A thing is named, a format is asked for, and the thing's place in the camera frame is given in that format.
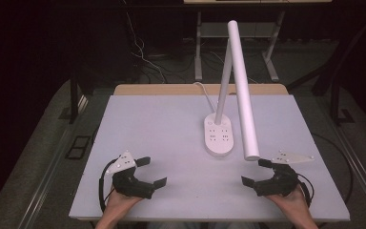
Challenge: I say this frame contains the white table mat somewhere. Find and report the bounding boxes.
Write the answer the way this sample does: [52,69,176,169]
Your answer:
[69,94,352,223]

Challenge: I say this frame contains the person's left hand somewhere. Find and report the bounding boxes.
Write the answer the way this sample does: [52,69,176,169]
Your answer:
[103,186,144,214]

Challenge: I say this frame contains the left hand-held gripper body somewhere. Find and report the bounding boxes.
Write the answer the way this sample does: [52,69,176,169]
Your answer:
[105,151,156,200]

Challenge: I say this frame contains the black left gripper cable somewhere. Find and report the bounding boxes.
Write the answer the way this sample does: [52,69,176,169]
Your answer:
[97,158,119,214]

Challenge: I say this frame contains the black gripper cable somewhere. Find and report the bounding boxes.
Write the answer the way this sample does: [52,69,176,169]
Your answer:
[97,158,119,214]
[295,172,315,208]

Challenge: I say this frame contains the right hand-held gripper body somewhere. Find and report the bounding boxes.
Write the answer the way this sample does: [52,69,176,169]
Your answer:
[253,150,315,198]

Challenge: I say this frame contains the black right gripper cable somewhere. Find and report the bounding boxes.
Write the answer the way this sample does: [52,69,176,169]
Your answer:
[295,172,315,208]

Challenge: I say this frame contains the black floor frame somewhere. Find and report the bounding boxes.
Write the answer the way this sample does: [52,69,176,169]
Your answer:
[64,135,92,160]

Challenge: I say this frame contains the black metal stand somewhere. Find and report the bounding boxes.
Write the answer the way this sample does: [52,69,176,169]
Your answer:
[69,70,81,125]
[329,74,356,126]

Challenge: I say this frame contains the long black floor cable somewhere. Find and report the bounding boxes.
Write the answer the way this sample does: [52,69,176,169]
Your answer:
[311,133,355,206]

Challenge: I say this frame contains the aluminium floor rail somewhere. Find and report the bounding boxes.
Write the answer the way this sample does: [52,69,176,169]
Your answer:
[335,123,366,220]
[17,94,90,229]

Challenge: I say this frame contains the white desk lamp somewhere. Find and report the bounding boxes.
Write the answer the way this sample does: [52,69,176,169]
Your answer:
[203,19,261,162]

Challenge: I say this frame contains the person's right hand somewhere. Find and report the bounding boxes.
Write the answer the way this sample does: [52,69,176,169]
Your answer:
[264,185,313,215]

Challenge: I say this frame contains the white lamp cable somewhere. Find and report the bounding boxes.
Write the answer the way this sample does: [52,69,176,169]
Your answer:
[193,81,217,114]

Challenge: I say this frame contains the white floor cable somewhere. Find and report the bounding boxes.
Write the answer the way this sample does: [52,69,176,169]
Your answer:
[124,9,169,85]

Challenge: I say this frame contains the desk with grey metal legs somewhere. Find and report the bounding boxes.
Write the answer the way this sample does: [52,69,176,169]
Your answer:
[183,0,334,83]

